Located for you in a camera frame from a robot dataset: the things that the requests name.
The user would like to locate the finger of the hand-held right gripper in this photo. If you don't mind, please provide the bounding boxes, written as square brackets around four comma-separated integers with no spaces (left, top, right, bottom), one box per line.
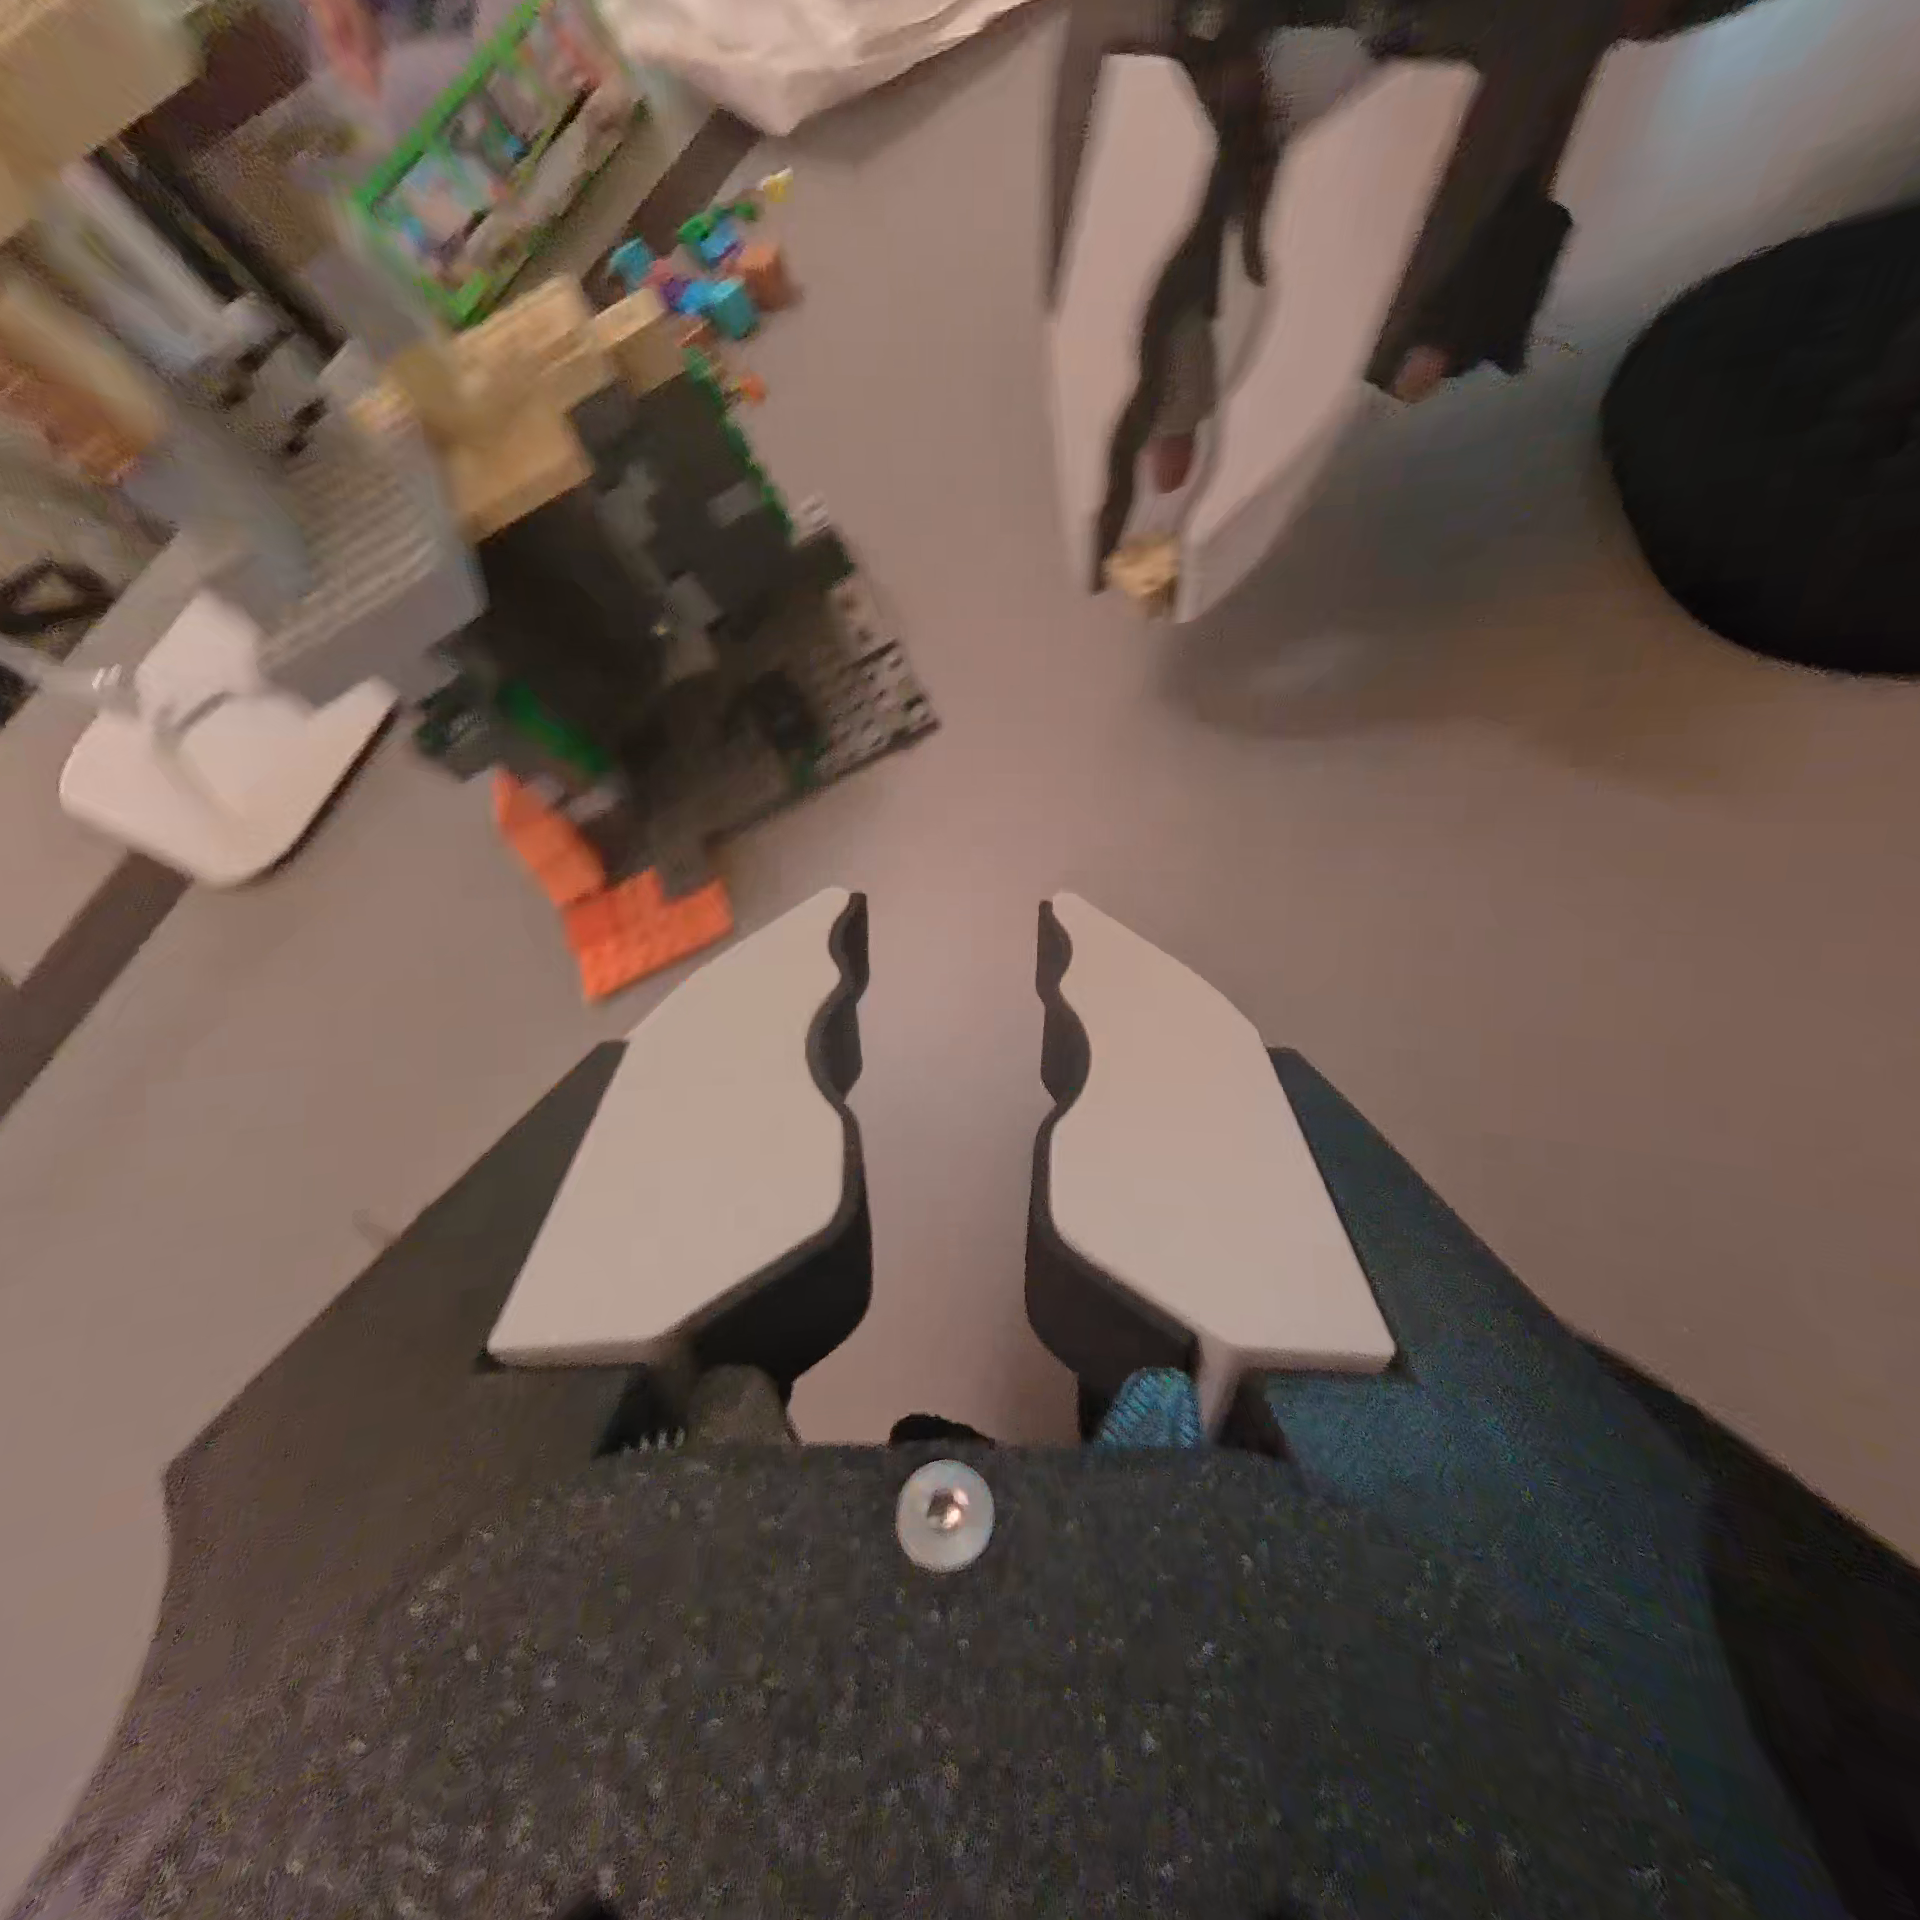
[1173,60,1481,627]
[1051,55,1219,560]

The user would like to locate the pile of colourful toy figures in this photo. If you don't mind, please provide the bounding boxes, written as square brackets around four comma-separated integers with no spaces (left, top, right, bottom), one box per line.
[606,165,797,404]

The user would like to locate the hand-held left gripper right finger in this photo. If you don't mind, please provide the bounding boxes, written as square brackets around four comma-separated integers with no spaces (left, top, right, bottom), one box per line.
[1026,890,1396,1372]

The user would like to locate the black textured pad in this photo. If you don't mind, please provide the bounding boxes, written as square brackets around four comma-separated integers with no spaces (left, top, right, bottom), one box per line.
[1598,208,1920,679]

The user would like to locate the heap of white paper bags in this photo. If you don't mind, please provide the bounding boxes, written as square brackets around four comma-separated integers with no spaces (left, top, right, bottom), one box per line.
[618,0,1040,138]

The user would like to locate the white book stand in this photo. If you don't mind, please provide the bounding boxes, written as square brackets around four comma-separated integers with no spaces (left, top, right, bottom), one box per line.
[0,0,403,890]

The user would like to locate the toy brick tower build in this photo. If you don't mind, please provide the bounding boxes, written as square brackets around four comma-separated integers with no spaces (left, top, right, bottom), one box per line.
[279,278,940,1004]

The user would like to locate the green toy set box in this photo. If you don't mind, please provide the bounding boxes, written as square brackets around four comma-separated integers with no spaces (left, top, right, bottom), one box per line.
[348,0,649,329]

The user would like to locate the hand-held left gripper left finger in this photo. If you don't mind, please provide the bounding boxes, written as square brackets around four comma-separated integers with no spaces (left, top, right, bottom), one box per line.
[487,889,871,1369]

